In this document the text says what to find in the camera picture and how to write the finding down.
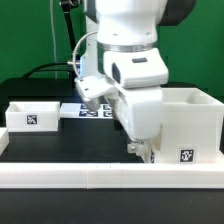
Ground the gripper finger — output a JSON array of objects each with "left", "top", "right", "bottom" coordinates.
[{"left": 127, "top": 142, "right": 145, "bottom": 154}]

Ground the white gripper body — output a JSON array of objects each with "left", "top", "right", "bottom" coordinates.
[{"left": 103, "top": 48, "right": 169, "bottom": 141}]

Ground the white drawer cabinet box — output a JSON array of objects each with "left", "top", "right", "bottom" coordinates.
[{"left": 150, "top": 88, "right": 224, "bottom": 164}]

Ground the white front drawer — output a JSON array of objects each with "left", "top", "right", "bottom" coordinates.
[{"left": 132, "top": 141, "right": 155, "bottom": 163}]

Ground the white drawer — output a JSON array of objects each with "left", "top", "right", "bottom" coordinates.
[
  {"left": 132, "top": 141, "right": 155, "bottom": 163},
  {"left": 5, "top": 101, "right": 60, "bottom": 132}
]

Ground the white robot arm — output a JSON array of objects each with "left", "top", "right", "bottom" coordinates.
[{"left": 73, "top": 0, "right": 197, "bottom": 155}]

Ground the white rear drawer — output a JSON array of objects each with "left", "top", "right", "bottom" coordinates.
[{"left": 5, "top": 101, "right": 60, "bottom": 132}]

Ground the white U-shaped fence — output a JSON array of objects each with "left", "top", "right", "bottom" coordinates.
[{"left": 0, "top": 127, "right": 224, "bottom": 190}]

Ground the white marker plate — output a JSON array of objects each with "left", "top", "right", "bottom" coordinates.
[{"left": 60, "top": 103, "right": 113, "bottom": 119}]

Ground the black cable bundle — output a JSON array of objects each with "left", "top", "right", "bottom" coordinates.
[{"left": 21, "top": 61, "right": 81, "bottom": 79}]

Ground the black camera stand pole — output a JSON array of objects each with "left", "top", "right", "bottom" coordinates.
[{"left": 59, "top": 0, "right": 80, "bottom": 50}]

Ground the white thin cable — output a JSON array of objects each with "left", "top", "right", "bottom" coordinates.
[{"left": 49, "top": 0, "right": 58, "bottom": 80}]

